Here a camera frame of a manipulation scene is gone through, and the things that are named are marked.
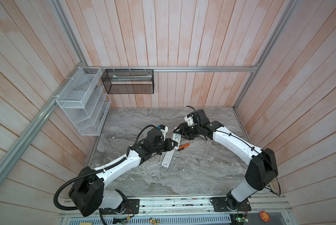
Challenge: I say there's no white wire mesh shelf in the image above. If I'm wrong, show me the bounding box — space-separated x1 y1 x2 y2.
56 67 111 136

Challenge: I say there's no aluminium mounting rail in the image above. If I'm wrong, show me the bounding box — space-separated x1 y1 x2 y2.
58 193 293 218

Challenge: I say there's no red round sticker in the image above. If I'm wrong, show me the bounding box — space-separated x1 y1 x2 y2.
260 211 270 223

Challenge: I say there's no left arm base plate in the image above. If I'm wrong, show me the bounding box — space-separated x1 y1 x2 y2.
101 198 140 216

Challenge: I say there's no black wire mesh basket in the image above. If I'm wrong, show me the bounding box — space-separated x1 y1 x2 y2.
101 68 154 94

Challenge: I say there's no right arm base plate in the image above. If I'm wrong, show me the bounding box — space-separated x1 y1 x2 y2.
210 196 252 212

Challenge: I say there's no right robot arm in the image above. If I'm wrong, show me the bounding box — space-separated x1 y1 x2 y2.
174 109 278 211

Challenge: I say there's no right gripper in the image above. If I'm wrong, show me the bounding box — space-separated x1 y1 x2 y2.
173 122 201 140

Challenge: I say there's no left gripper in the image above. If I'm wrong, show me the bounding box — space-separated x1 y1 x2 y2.
151 138 177 153

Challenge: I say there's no white air conditioner remote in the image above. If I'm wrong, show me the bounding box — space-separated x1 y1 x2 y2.
172 133 181 150

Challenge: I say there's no black corrugated cable conduit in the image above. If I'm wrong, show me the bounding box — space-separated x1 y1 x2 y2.
53 156 128 211

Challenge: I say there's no white TV remote control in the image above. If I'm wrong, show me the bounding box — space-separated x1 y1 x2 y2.
161 149 175 168

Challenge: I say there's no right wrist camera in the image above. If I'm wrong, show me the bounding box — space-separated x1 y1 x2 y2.
185 114 194 126

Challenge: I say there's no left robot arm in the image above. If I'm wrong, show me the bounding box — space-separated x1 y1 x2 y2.
69 127 179 217

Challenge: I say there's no orange black screwdriver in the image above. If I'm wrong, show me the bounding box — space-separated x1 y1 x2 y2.
178 143 190 152

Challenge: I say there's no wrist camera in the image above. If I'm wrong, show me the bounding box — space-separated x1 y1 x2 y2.
185 114 194 126
158 125 169 139

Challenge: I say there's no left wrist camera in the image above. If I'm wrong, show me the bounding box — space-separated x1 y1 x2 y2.
158 125 169 139

